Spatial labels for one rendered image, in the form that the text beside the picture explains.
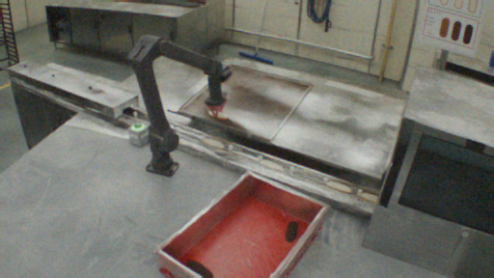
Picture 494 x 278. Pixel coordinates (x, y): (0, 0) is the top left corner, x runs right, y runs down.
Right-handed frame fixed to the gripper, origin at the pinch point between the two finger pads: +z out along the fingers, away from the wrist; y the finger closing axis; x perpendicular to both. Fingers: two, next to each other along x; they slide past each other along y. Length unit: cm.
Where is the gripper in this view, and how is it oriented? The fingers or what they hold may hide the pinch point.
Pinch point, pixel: (217, 113)
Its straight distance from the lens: 165.5
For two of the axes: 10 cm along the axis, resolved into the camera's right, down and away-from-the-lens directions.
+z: 0.4, 7.6, 6.5
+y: -4.8, 5.9, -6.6
